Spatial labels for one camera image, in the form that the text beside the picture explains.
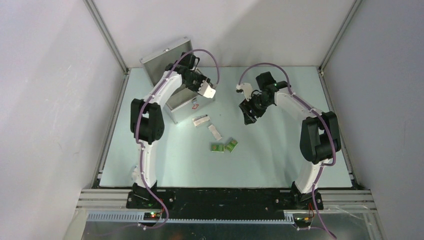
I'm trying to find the silver metal case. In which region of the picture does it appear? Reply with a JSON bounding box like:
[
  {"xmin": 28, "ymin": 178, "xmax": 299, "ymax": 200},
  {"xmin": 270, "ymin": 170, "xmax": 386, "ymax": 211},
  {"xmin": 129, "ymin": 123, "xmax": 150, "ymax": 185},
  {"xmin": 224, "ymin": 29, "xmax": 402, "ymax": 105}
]
[{"xmin": 140, "ymin": 37, "xmax": 215, "ymax": 124}]

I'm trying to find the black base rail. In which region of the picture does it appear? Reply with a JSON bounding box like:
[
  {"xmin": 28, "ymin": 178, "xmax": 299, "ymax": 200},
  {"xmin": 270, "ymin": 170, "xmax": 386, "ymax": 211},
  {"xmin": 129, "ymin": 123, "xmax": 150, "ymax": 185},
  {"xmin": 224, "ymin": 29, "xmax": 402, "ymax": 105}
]
[{"xmin": 126, "ymin": 186, "xmax": 324, "ymax": 221}]

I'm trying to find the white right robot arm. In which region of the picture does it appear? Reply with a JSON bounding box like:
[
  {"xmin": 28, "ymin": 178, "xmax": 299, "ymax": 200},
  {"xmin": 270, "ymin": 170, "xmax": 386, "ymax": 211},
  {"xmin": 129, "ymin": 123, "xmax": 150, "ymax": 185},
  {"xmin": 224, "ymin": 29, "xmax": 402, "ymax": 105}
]
[{"xmin": 236, "ymin": 71, "xmax": 341, "ymax": 209}]

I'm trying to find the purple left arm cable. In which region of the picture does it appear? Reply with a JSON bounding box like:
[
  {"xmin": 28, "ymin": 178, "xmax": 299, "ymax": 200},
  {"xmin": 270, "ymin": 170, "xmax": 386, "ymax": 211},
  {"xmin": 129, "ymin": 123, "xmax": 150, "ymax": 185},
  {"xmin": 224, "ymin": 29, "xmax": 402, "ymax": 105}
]
[{"xmin": 135, "ymin": 48, "xmax": 221, "ymax": 231}]

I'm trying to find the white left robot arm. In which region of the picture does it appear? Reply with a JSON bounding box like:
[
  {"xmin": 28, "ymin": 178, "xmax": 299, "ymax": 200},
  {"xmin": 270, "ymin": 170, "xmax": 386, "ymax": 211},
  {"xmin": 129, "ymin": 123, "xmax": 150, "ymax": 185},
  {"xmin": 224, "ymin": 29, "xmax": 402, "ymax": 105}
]
[{"xmin": 130, "ymin": 51, "xmax": 216, "ymax": 208}]

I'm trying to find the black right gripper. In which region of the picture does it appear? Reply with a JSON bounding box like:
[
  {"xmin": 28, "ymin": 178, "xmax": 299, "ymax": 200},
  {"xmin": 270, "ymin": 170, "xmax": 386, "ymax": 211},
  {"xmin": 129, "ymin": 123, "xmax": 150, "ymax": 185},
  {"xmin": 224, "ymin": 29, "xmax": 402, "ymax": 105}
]
[{"xmin": 239, "ymin": 92, "xmax": 272, "ymax": 125}]

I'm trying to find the small white bottle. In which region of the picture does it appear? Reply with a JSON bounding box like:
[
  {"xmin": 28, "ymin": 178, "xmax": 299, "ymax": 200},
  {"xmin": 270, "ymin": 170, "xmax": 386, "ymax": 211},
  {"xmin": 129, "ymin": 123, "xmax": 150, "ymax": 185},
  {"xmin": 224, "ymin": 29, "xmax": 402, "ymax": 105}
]
[{"xmin": 131, "ymin": 167, "xmax": 139, "ymax": 178}]

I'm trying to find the green small box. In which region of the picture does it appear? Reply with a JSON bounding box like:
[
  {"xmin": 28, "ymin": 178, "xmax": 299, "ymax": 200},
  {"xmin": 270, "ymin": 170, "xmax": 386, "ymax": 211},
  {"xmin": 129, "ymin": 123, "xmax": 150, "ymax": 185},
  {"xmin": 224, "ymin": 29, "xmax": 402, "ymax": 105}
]
[{"xmin": 225, "ymin": 138, "xmax": 238, "ymax": 153}]

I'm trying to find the green sachet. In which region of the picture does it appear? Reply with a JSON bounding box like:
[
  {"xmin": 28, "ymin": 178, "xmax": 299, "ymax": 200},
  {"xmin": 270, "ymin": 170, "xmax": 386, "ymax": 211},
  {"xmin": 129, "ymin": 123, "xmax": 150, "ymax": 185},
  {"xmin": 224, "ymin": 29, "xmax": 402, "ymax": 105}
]
[{"xmin": 210, "ymin": 143, "xmax": 225, "ymax": 153}]

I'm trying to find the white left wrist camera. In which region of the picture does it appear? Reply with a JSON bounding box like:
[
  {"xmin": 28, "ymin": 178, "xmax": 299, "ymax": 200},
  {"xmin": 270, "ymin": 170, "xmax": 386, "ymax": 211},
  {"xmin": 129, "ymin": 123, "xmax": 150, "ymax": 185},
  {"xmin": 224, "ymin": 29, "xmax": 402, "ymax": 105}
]
[{"xmin": 197, "ymin": 81, "xmax": 216, "ymax": 99}]

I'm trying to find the white bandage roll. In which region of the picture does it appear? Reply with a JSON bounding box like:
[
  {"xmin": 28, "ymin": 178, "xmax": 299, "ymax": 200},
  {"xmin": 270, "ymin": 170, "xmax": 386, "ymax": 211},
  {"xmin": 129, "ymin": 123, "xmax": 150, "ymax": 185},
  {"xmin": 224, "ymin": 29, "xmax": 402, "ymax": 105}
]
[{"xmin": 208, "ymin": 124, "xmax": 223, "ymax": 141}]

